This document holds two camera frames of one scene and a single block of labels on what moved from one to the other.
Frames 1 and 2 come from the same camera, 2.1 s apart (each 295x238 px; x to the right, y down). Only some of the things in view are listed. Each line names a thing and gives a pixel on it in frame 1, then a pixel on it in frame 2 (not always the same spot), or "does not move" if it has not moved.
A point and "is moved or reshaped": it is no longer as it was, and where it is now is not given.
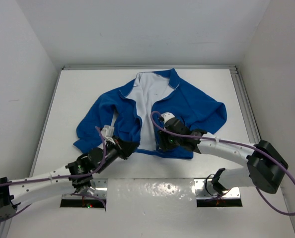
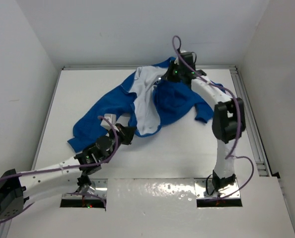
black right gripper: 164,143 → 168,76
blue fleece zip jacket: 137,110 is moved or reshaped
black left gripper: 124,148 → 125,133
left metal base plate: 101,186 does not move
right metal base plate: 204,189 does not move
